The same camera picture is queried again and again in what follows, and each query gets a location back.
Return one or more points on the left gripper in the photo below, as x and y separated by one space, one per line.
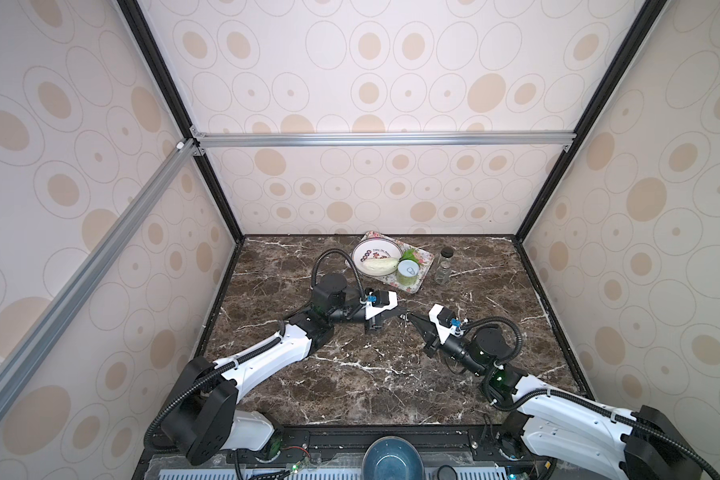
372 324

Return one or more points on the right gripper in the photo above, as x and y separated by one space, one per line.
428 333

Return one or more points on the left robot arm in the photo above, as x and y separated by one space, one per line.
200 416

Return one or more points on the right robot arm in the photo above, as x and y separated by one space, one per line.
546 421

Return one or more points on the pale cabbage piece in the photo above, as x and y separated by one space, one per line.
378 267

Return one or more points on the green tin can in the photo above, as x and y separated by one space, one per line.
407 273

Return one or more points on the white plate with rim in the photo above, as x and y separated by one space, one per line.
375 248

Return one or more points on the green leaf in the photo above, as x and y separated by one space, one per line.
410 255

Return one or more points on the blue bowl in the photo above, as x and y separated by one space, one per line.
392 458

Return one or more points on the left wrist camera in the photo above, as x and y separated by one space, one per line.
380 304

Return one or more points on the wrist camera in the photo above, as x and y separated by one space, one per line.
446 322
380 304

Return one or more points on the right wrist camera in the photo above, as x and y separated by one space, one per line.
446 322

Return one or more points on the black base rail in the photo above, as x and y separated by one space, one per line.
336 452

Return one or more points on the horizontal aluminium rail back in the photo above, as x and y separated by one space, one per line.
384 139

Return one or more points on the diagonal aluminium rail left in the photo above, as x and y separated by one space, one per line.
21 365

